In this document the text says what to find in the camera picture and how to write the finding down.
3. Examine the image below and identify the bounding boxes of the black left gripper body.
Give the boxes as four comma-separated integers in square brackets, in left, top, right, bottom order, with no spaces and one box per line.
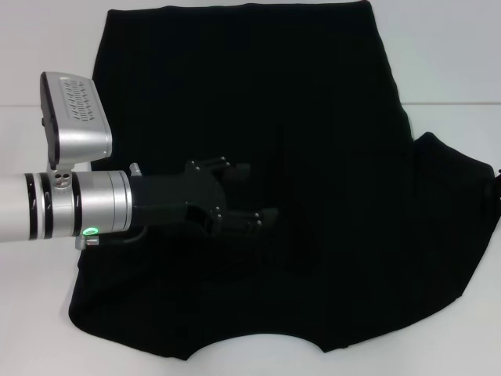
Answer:
[128,160,229,237]

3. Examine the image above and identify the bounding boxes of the black t-shirt with white print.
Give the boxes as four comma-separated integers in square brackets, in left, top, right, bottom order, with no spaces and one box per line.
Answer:
[68,0,501,352]

